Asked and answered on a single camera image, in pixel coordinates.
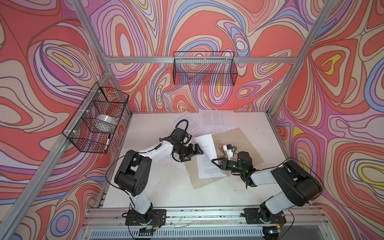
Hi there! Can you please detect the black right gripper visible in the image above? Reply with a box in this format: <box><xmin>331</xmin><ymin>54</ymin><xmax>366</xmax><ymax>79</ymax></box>
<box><xmin>210</xmin><ymin>157</ymin><xmax>244</xmax><ymax>175</ymax></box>

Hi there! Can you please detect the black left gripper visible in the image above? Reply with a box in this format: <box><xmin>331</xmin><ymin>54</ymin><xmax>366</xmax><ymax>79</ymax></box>
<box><xmin>177</xmin><ymin>142</ymin><xmax>204</xmax><ymax>162</ymax></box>

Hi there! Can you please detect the printed paper sheet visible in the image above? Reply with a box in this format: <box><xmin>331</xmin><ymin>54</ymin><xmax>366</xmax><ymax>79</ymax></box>
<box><xmin>173</xmin><ymin>112</ymin><xmax>211</xmax><ymax>138</ymax></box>
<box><xmin>193</xmin><ymin>134</ymin><xmax>228</xmax><ymax>179</ymax></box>
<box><xmin>199</xmin><ymin>110</ymin><xmax>238</xmax><ymax>135</ymax></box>

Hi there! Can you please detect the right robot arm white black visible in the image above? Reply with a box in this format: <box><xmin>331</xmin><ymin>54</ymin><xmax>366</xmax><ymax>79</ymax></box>
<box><xmin>212</xmin><ymin>155</ymin><xmax>323</xmax><ymax>222</ymax></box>

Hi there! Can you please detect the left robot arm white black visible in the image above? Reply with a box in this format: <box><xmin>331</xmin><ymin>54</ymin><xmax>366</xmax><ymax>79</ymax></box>
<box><xmin>114</xmin><ymin>140</ymin><xmax>204</xmax><ymax>215</ymax></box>

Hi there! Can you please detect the printed paper sheet back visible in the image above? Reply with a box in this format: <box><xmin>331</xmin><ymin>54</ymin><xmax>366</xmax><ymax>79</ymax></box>
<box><xmin>199</xmin><ymin>110</ymin><xmax>238</xmax><ymax>135</ymax></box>

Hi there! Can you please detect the silver tape roll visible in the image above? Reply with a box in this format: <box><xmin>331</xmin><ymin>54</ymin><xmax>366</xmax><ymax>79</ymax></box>
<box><xmin>94</xmin><ymin>114</ymin><xmax>118</xmax><ymax>134</ymax></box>

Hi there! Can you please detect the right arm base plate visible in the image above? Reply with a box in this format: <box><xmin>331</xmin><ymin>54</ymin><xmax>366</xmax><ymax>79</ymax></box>
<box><xmin>241</xmin><ymin>208</ymin><xmax>287</xmax><ymax>225</ymax></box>

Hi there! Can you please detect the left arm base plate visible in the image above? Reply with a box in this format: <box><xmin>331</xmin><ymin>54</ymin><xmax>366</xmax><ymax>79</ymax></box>
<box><xmin>122</xmin><ymin>209</ymin><xmax>167</xmax><ymax>227</ymax></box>

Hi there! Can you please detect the black wire basket back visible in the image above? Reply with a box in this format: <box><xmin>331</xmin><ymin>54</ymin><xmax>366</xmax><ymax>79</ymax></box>
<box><xmin>173</xmin><ymin>50</ymin><xmax>238</xmax><ymax>86</ymax></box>

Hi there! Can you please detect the black wire basket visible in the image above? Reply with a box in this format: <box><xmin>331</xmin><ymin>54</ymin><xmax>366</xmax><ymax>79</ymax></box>
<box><xmin>173</xmin><ymin>50</ymin><xmax>238</xmax><ymax>86</ymax></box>
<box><xmin>62</xmin><ymin>83</ymin><xmax>129</xmax><ymax>154</ymax></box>

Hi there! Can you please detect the aluminium front rail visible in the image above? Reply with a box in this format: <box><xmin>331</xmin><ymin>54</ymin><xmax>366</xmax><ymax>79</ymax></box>
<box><xmin>76</xmin><ymin>206</ymin><xmax>337</xmax><ymax>240</ymax></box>

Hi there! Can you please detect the black wire basket left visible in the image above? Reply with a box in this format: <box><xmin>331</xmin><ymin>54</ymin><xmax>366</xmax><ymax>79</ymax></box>
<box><xmin>62</xmin><ymin>83</ymin><xmax>129</xmax><ymax>154</ymax></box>

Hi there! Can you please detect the aluminium frame post right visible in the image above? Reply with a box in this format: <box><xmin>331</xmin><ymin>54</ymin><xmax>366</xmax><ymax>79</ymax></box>
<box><xmin>266</xmin><ymin>0</ymin><xmax>338</xmax><ymax>118</ymax></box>

